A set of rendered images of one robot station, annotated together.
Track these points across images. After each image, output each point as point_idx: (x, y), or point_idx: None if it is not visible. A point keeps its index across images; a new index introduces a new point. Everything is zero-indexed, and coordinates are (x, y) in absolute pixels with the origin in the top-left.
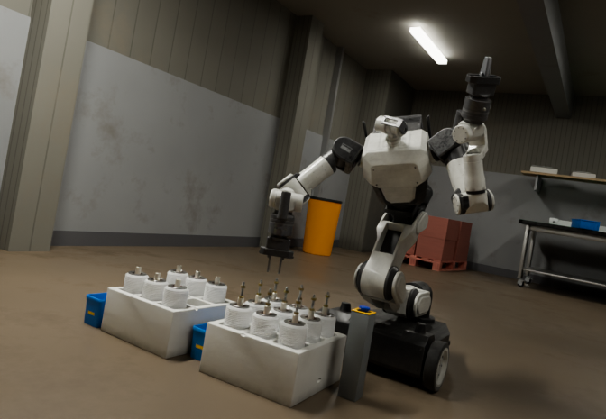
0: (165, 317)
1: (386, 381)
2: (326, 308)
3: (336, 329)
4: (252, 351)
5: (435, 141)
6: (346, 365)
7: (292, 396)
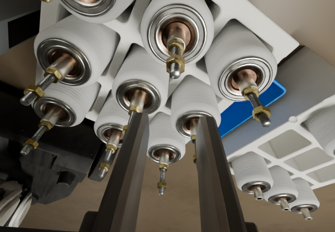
0: None
1: (21, 80)
2: (42, 118)
3: (80, 144)
4: None
5: None
6: (14, 7)
7: None
